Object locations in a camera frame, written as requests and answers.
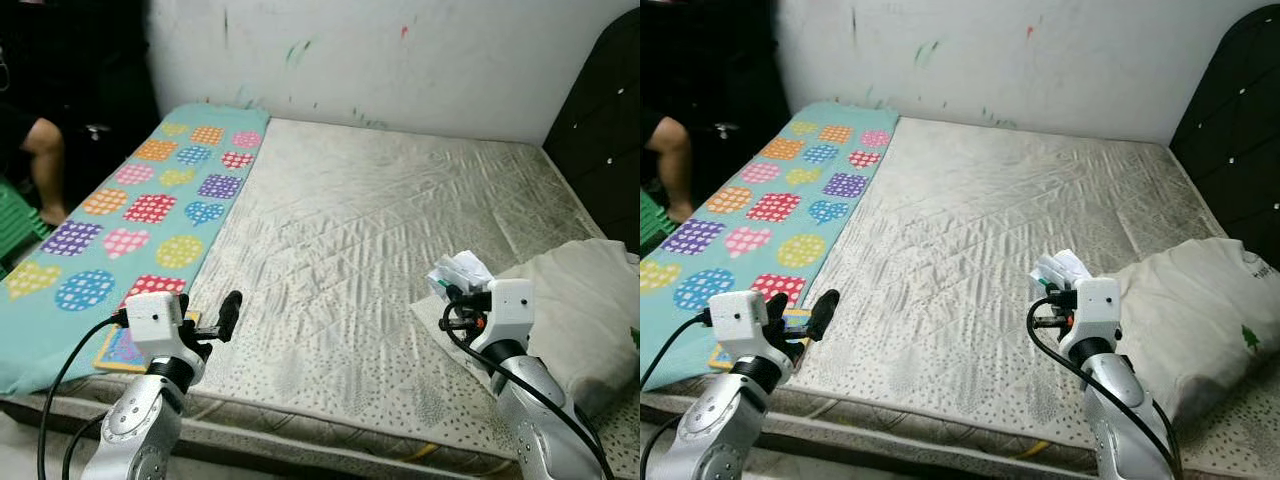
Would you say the white paper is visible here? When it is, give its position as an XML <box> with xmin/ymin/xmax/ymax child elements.
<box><xmin>1029</xmin><ymin>249</ymin><xmax>1094</xmax><ymax>295</ymax></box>
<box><xmin>426</xmin><ymin>251</ymin><xmax>495</xmax><ymax>299</ymax></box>

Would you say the white printed pillow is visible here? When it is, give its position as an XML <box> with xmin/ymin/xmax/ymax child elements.
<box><xmin>411</xmin><ymin>238</ymin><xmax>641</xmax><ymax>419</ymax></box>
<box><xmin>1110</xmin><ymin>238</ymin><xmax>1280</xmax><ymax>426</ymax></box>

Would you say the grey quilted mattress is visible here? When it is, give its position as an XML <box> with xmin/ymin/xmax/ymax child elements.
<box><xmin>640</xmin><ymin>117</ymin><xmax>1280</xmax><ymax>479</ymax></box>
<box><xmin>0</xmin><ymin>117</ymin><xmax>641</xmax><ymax>479</ymax></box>

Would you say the teal blanket with colourful shapes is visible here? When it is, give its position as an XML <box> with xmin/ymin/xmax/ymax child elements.
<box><xmin>640</xmin><ymin>101</ymin><xmax>901</xmax><ymax>393</ymax></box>
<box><xmin>0</xmin><ymin>102</ymin><xmax>272</xmax><ymax>397</ymax></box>

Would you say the green plastic stool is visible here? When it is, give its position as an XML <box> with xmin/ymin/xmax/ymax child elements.
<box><xmin>0</xmin><ymin>177</ymin><xmax>53</xmax><ymax>273</ymax></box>
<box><xmin>640</xmin><ymin>190</ymin><xmax>679</xmax><ymax>256</ymax></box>

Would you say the person's bare leg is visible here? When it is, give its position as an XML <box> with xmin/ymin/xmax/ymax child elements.
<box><xmin>645</xmin><ymin>116</ymin><xmax>698</xmax><ymax>225</ymax></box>
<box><xmin>18</xmin><ymin>116</ymin><xmax>71</xmax><ymax>227</ymax></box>

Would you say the dark tufted studded headboard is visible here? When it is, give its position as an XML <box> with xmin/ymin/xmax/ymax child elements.
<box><xmin>1170</xmin><ymin>5</ymin><xmax>1280</xmax><ymax>269</ymax></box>
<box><xmin>542</xmin><ymin>8</ymin><xmax>641</xmax><ymax>253</ymax></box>

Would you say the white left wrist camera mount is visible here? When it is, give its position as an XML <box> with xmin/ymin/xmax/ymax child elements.
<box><xmin>124</xmin><ymin>291</ymin><xmax>188</xmax><ymax>361</ymax></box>
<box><xmin>707</xmin><ymin>289</ymin><xmax>771</xmax><ymax>361</ymax></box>

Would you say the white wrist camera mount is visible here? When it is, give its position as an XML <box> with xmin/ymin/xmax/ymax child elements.
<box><xmin>707</xmin><ymin>289</ymin><xmax>771</xmax><ymax>361</ymax></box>
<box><xmin>1072</xmin><ymin>276</ymin><xmax>1125</xmax><ymax>349</ymax></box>
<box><xmin>486</xmin><ymin>277</ymin><xmax>538</xmax><ymax>353</ymax></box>
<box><xmin>124</xmin><ymin>291</ymin><xmax>188</xmax><ymax>361</ymax></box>

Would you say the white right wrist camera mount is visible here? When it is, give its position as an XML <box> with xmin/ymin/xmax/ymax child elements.
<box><xmin>486</xmin><ymin>277</ymin><xmax>538</xmax><ymax>353</ymax></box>
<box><xmin>1072</xmin><ymin>276</ymin><xmax>1125</xmax><ymax>349</ymax></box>

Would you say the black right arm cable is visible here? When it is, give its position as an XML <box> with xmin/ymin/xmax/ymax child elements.
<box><xmin>440</xmin><ymin>300</ymin><xmax>616</xmax><ymax>480</ymax></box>
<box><xmin>1025</xmin><ymin>298</ymin><xmax>1186</xmax><ymax>480</ymax></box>

